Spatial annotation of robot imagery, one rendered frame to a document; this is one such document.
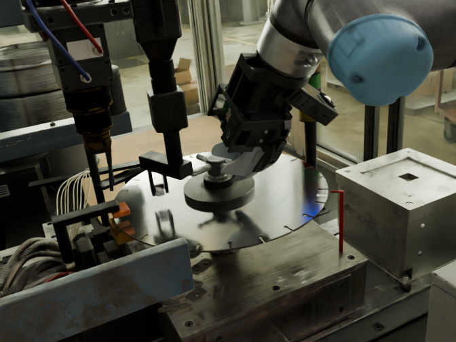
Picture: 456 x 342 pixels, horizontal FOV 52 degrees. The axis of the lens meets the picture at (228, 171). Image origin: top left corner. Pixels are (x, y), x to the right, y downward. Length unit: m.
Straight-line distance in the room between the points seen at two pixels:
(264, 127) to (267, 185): 0.17
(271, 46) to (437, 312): 0.39
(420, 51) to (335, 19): 0.08
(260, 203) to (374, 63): 0.34
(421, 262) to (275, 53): 0.47
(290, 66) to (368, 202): 0.38
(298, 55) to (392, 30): 0.14
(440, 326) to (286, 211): 0.24
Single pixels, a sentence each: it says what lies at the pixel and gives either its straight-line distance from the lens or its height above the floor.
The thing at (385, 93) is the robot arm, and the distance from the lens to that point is 0.43.
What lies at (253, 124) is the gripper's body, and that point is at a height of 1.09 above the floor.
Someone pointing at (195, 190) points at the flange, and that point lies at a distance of 0.71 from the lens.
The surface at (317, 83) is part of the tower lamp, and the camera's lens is 0.92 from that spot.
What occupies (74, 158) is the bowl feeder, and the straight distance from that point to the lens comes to 1.35.
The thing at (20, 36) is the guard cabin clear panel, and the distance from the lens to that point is 1.68.
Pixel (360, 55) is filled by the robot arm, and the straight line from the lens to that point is 0.40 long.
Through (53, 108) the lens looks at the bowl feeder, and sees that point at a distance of 1.27.
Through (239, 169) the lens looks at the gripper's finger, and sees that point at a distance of 0.65.
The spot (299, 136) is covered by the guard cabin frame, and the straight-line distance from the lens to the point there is 1.33.
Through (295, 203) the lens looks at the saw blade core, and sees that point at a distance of 0.68.
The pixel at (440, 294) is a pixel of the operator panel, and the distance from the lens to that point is 0.66.
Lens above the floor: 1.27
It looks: 24 degrees down
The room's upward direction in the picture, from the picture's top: 6 degrees counter-clockwise
